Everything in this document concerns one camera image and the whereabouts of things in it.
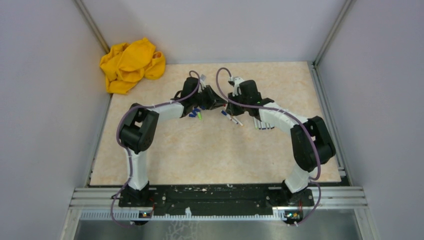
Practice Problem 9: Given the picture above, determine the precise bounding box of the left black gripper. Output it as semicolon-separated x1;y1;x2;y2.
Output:
191;85;228;111

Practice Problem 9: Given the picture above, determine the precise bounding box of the yellow cap marker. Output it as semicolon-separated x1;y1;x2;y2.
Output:
231;116;244;127

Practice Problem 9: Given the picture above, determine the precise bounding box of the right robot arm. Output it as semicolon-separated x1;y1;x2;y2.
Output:
226;77;336;206

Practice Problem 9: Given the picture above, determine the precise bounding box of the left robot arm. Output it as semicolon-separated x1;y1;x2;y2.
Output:
116;75;227;207

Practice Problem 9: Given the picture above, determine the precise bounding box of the yellow crumpled cloth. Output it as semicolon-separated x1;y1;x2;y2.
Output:
99;37;166;95

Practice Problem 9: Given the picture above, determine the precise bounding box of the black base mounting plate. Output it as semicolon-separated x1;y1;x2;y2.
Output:
115;183;315;217

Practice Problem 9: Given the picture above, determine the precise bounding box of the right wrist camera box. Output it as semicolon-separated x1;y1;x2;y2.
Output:
228;76;245;97

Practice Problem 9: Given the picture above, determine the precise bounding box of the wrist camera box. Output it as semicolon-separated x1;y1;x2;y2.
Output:
198;74;206;92
228;76;245;97

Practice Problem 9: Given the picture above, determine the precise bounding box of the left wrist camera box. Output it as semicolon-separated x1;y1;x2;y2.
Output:
198;74;206;92

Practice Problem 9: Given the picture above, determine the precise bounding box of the aluminium front rail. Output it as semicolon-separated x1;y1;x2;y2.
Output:
69;184;368;222

